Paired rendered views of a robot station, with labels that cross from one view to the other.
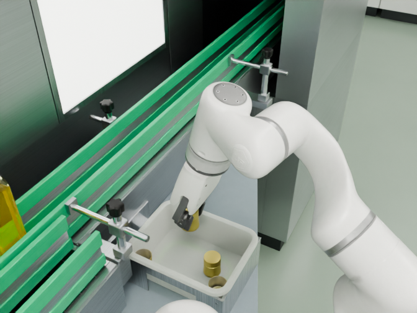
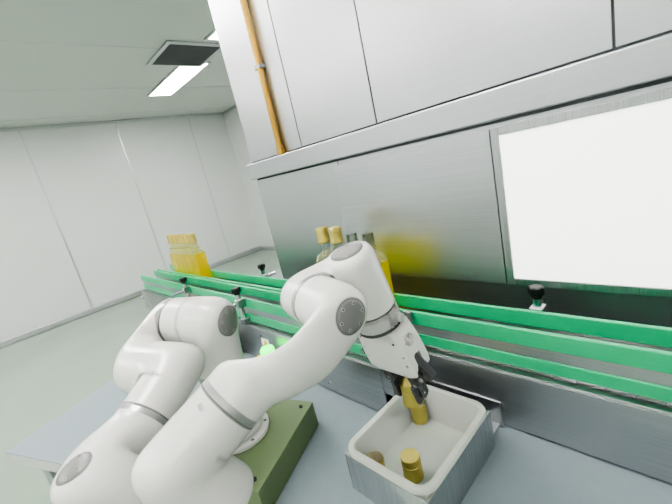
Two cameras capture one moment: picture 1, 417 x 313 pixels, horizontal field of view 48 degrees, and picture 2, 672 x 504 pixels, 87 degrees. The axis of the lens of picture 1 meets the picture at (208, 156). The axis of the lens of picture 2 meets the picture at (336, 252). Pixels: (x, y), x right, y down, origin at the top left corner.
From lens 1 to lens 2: 0.91 m
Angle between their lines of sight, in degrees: 96
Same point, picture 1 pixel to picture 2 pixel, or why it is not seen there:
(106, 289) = (366, 372)
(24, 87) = (474, 234)
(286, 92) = not seen: outside the picture
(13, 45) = (470, 198)
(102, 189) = (447, 334)
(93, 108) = (583, 305)
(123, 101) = not seen: hidden behind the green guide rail
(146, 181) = (501, 379)
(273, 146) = (286, 291)
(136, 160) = (501, 350)
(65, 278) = not seen: hidden behind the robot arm
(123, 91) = (658, 320)
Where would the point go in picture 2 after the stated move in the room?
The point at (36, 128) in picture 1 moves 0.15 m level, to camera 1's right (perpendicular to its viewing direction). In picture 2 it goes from (479, 272) to (486, 298)
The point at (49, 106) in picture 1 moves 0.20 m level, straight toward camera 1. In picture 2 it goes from (498, 262) to (412, 283)
